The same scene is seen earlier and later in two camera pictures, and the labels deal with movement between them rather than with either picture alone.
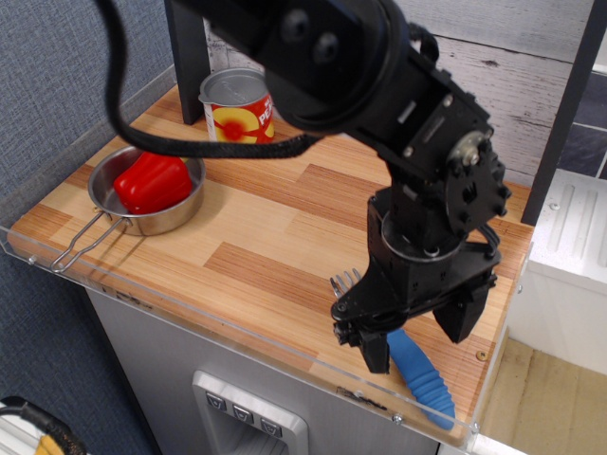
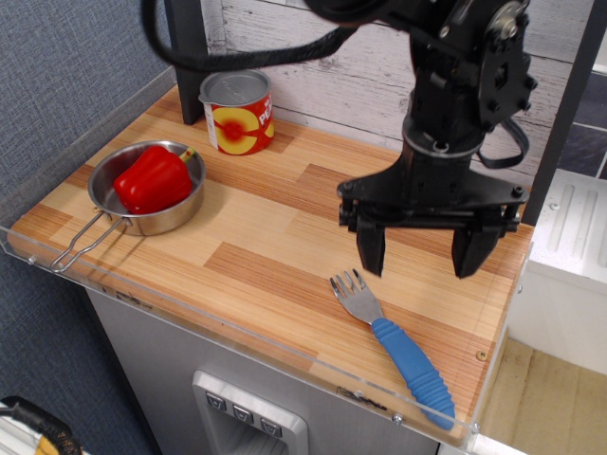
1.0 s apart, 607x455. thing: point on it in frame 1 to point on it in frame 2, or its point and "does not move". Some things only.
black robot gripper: x=418 y=263 to x=434 y=185
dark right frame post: x=566 y=115 does not move
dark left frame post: x=191 y=56 does not move
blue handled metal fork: x=427 y=386 does not move
